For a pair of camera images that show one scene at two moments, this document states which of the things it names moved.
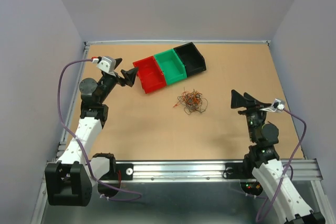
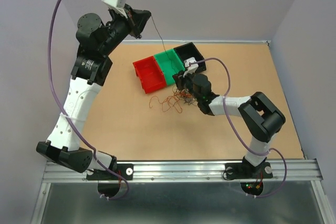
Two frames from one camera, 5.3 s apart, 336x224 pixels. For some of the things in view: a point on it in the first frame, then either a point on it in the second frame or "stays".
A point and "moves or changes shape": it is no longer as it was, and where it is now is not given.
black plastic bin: [193, 61] stays
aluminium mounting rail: [300, 169] stays
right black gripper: [238, 100] -> [179, 79]
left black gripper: [129, 75] -> [135, 19]
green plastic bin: [171, 67] stays
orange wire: [188, 98] moves or changes shape
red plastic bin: [149, 74] stays
